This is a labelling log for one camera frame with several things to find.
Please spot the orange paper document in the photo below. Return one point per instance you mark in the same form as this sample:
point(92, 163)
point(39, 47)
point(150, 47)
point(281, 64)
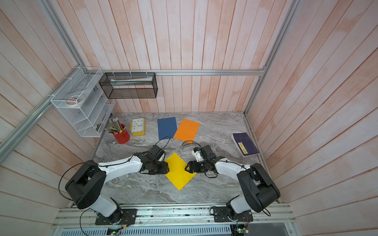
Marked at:
point(187, 131)

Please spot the tape roll in shelf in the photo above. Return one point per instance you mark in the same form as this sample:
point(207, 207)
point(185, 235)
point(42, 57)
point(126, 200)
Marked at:
point(75, 100)

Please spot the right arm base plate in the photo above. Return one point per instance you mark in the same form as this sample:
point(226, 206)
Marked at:
point(227, 214)

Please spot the black wire mesh basket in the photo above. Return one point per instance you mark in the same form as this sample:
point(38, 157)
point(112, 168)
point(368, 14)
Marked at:
point(129, 85)

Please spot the aluminium front rail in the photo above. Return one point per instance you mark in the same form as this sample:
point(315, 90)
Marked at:
point(169, 215)

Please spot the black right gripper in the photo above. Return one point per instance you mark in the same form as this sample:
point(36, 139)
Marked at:
point(195, 167)

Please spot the dark purple book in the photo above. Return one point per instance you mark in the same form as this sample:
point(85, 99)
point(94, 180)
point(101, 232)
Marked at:
point(244, 144)

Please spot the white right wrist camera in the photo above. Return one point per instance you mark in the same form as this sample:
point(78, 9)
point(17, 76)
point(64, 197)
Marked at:
point(197, 154)

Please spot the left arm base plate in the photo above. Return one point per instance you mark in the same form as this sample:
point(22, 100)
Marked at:
point(120, 216)

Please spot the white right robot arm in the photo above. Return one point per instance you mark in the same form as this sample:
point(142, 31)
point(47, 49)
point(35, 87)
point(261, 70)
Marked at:
point(259, 190)

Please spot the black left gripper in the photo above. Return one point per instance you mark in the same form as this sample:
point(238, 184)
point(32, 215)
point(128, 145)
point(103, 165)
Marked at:
point(164, 170)

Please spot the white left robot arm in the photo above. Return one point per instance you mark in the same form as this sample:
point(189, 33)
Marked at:
point(86, 185)

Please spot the yellow paper document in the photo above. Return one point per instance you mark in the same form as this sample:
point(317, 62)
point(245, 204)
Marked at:
point(177, 174)

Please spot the yellow desk clock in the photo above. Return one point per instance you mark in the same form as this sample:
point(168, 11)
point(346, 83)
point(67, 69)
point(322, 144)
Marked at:
point(138, 127)

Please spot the red metal pencil cup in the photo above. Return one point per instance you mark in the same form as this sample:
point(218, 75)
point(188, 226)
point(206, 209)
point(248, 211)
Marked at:
point(123, 137)

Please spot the blue paper document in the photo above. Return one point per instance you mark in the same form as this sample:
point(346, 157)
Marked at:
point(167, 128)

